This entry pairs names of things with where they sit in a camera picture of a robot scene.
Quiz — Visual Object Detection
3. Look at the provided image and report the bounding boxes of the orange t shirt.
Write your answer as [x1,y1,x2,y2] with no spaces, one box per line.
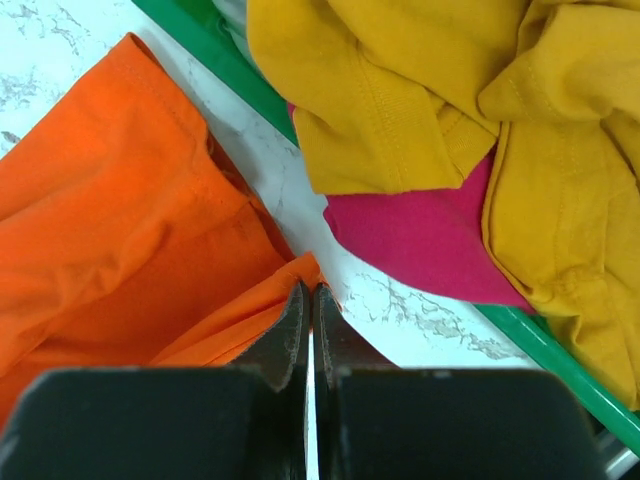
[1,34,324,419]

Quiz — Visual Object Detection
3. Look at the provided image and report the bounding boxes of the green plastic bin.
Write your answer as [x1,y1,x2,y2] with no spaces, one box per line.
[135,0,639,454]

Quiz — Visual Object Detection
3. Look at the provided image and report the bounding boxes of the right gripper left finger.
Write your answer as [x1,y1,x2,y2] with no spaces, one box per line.
[227,279,311,480]

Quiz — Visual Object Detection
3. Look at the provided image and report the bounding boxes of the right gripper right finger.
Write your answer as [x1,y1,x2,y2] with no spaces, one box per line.
[312,283,397,479]

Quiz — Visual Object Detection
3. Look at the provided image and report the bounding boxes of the yellow t shirt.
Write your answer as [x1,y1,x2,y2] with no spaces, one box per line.
[247,1,639,409]

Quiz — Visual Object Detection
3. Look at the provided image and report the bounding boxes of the pink t shirt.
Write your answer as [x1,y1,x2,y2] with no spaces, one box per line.
[323,152,533,313]

